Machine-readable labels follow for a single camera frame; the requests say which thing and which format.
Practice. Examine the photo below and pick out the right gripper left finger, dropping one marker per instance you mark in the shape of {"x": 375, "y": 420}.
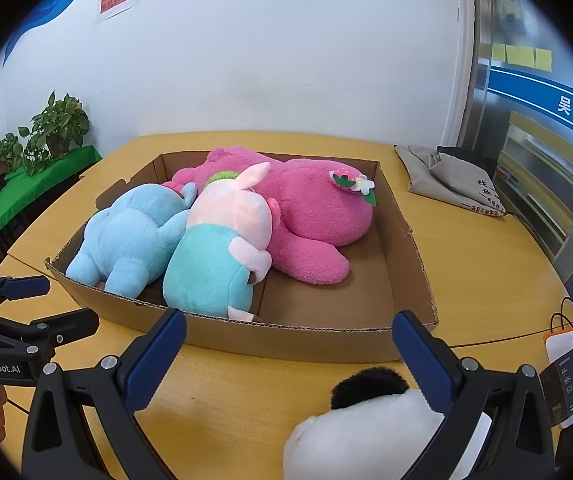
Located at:
{"x": 59, "y": 443}

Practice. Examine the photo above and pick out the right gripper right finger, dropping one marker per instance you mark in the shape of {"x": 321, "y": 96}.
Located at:
{"x": 499, "y": 419}

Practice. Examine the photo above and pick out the grey canvas bag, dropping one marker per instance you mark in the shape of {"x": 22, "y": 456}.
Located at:
{"x": 450, "y": 180}

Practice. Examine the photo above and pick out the pink pig plush teal shirt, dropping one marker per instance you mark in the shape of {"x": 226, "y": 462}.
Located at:
{"x": 223, "y": 252}

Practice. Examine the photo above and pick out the pink plush bear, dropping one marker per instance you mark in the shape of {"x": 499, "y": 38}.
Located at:
{"x": 324, "y": 204}

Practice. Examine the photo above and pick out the panda plush toy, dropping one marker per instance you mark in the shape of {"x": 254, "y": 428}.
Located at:
{"x": 377, "y": 427}

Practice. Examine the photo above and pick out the yellow sticky notes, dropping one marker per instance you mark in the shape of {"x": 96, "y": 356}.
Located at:
{"x": 531, "y": 57}

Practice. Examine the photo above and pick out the green cloth covered shelf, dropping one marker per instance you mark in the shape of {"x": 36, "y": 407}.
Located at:
{"x": 21, "y": 190}

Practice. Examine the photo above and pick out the potted green plant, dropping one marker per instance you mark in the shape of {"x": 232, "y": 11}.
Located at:
{"x": 61, "y": 124}

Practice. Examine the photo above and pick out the light blue plush bear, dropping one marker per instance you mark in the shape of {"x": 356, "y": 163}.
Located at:
{"x": 128, "y": 246}

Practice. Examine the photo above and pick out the black product box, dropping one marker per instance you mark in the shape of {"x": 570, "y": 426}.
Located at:
{"x": 557, "y": 384}

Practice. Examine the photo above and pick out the shallow cardboard box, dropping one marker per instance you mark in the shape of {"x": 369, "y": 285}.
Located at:
{"x": 344, "y": 323}

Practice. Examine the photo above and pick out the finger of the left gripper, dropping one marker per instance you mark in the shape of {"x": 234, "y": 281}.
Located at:
{"x": 62, "y": 328}
{"x": 22, "y": 288}

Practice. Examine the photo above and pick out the cartoon poster on glass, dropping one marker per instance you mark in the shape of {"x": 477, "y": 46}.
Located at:
{"x": 510, "y": 15}

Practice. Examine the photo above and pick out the white orange power bank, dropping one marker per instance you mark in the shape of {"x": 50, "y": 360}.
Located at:
{"x": 557, "y": 344}

